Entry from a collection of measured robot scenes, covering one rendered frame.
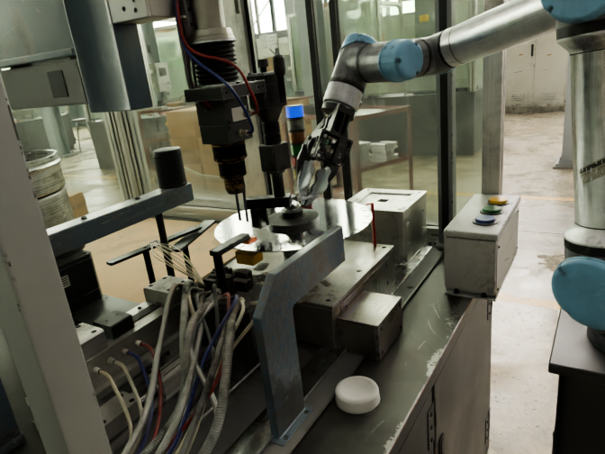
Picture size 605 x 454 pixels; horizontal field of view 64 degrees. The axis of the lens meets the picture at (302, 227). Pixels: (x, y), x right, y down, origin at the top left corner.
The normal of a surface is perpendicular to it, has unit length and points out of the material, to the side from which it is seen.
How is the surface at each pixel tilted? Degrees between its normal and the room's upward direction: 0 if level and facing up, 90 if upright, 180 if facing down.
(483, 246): 90
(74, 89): 90
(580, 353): 0
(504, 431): 0
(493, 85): 90
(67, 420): 90
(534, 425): 0
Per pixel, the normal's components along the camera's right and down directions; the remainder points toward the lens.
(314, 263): 0.85, 0.08
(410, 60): 0.59, 0.19
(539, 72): -0.51, 0.32
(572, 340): -0.11, -0.94
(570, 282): -0.77, 0.40
